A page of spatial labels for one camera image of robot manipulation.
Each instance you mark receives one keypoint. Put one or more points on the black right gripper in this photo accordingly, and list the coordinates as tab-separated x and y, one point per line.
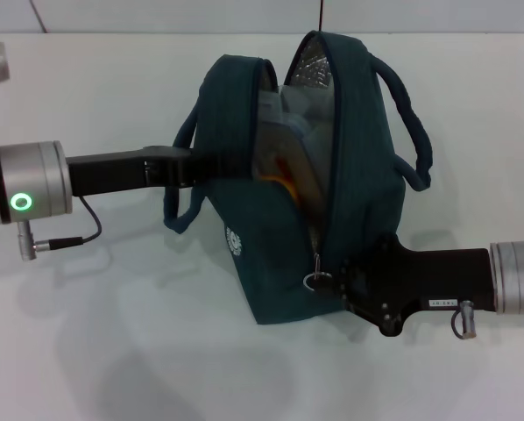
433	276

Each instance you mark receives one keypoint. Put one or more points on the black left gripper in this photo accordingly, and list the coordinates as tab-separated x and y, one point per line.
113	173

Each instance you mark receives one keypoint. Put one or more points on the orange fruit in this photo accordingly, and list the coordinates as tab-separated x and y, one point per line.
288	186

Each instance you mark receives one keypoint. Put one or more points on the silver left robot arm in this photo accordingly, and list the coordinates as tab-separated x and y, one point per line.
30	175

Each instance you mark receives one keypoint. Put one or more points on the white and silver right robot arm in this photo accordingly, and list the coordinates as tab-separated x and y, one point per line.
516	276

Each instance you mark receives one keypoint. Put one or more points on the clear food container blue lid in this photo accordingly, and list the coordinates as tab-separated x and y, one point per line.
308	175

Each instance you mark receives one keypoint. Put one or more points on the dark teal insulated lunch bag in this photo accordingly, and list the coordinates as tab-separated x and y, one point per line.
279	272

